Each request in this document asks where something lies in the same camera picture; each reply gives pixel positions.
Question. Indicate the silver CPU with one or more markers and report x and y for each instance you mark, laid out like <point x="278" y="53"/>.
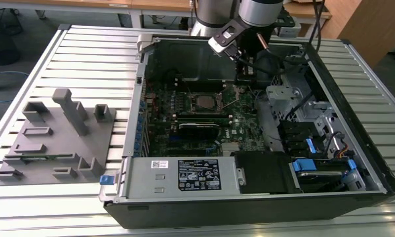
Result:
<point x="206" y="101"/>

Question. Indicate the CPU socket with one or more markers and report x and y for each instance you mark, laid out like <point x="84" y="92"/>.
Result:
<point x="193" y="105"/>

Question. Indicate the grey case latch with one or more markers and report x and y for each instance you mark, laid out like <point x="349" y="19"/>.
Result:
<point x="145" y="42"/>

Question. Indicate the green motherboard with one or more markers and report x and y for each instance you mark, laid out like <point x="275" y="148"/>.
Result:
<point x="247" y="126"/>

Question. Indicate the wooden desk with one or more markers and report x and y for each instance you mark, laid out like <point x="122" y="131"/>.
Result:
<point x="151" y="5"/>
<point x="68" y="2"/>

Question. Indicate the green RAM stick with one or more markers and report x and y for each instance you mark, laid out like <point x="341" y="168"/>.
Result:
<point x="36" y="158"/>
<point x="201" y="120"/>

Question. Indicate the silver drive cage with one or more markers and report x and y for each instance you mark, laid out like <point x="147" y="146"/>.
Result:
<point x="328" y="118"/>

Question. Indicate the wooden cabinet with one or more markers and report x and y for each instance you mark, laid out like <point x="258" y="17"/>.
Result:
<point x="376" y="24"/>

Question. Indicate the black graphics card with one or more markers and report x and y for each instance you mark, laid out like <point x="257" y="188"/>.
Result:
<point x="198" y="132"/>

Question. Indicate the silver chipset heat sink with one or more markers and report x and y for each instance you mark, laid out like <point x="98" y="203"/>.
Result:
<point x="231" y="146"/>

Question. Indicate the blue pull tab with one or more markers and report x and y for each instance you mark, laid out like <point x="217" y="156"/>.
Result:
<point x="312" y="145"/>

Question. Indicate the blue disk carrier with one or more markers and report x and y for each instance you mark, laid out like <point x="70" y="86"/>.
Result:
<point x="305" y="165"/>

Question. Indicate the black hard disk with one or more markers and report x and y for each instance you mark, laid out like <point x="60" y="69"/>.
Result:
<point x="320" y="181"/>

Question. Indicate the silver power supply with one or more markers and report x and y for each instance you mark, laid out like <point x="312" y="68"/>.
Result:
<point x="142" y="182"/>

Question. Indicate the grey parts rack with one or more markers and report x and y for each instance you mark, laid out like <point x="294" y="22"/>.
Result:
<point x="63" y="144"/>

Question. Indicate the blue case latch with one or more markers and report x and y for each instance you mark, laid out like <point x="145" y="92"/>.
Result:
<point x="106" y="180"/>

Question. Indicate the black PC case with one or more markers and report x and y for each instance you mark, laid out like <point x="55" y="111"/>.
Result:
<point x="217" y="217"/>

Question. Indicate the black round bin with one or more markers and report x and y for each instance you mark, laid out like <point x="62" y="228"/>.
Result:
<point x="4" y="56"/>

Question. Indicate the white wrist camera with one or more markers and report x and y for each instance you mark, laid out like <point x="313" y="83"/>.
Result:
<point x="222" y="40"/>

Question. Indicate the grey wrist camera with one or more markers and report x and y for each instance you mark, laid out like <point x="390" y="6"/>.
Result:
<point x="289" y="32"/>

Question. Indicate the silver metal bracket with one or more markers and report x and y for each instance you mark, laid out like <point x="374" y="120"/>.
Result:
<point x="279" y="91"/>

